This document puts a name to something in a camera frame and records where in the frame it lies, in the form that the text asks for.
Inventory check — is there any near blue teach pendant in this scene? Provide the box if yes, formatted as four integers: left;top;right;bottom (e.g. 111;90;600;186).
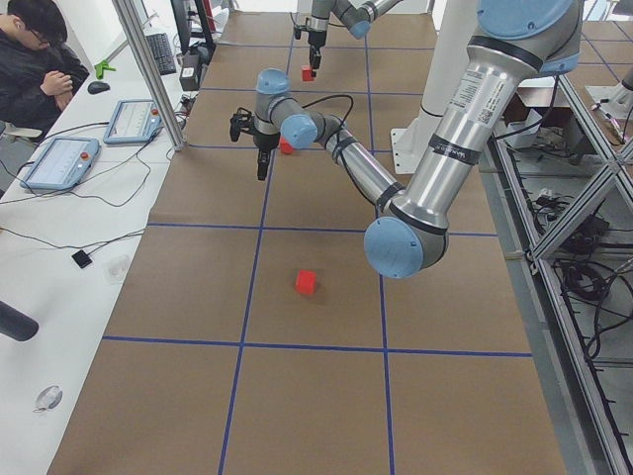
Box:
20;138;101;192

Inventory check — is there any small black square pad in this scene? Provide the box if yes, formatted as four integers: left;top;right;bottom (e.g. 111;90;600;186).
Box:
71;249;93;269

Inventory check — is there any green clamp tool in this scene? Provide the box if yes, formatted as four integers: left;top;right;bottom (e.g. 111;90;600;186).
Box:
94;59;117;80

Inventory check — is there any black computer mouse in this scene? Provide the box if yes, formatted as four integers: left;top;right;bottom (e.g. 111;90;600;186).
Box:
87;81;111;95

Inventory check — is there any far blue teach pendant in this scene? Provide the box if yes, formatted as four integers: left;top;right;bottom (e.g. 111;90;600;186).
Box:
103;99;162;145

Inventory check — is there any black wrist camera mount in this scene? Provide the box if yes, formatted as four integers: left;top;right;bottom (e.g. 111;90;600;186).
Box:
229;107;254;143

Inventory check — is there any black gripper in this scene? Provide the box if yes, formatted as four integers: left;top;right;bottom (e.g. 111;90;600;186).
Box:
253;131;280;181
309;30;326;77

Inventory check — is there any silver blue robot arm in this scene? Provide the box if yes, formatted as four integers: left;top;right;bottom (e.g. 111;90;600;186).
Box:
249;1;583;278
294;0;400;81

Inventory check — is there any seated person in black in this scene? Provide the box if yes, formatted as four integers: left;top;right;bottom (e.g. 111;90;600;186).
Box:
1;0;89;137

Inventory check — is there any aluminium frame post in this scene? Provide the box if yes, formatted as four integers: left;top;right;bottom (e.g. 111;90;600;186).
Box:
112;0;185;151

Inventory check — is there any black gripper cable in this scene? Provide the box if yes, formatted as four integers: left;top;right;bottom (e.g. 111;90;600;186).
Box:
298;93;356;149

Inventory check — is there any black cardboard box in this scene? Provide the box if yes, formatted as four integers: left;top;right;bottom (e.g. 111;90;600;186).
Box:
179;53;202;92

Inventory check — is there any black keyboard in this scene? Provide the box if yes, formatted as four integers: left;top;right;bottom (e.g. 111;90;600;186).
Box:
145;33;177;75

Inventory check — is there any blue teach pendant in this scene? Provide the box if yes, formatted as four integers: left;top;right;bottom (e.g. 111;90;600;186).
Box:
103;99;162;145
20;138;101;192

